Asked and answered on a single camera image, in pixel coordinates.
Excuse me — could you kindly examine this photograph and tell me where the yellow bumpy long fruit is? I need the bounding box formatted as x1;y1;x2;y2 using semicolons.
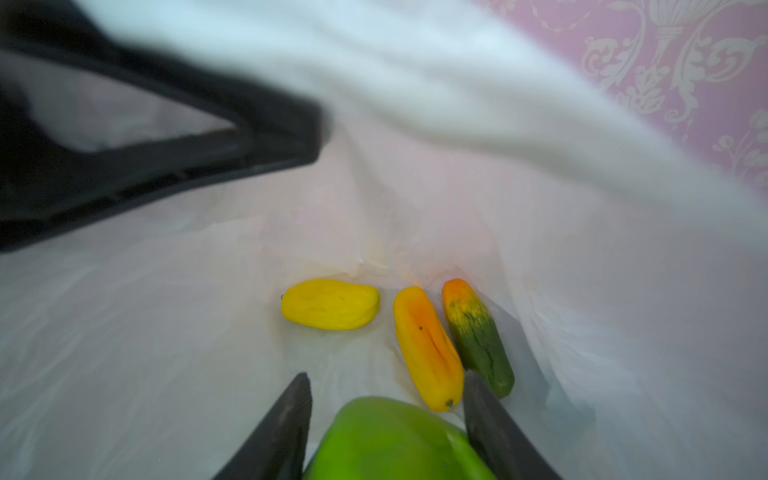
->
280;279;380;331

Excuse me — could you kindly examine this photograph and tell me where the white plastic bag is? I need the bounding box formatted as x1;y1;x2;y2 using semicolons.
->
1;1;767;479

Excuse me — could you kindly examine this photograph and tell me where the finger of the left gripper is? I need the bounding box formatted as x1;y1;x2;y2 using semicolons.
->
1;1;327;252

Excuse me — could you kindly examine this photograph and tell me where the orange yellow mango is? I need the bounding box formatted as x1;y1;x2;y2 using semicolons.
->
393;286;464;412

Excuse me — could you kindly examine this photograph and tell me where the green fruit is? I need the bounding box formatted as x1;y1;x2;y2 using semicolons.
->
303;397;495;480

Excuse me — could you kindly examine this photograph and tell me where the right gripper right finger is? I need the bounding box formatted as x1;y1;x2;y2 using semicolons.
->
462;371;562;480

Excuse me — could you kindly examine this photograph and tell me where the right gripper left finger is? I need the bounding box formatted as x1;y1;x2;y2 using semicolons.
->
214;372;312;480

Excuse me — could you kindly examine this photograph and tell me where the green orange papaya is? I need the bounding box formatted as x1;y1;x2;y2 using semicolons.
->
442;279;515;398

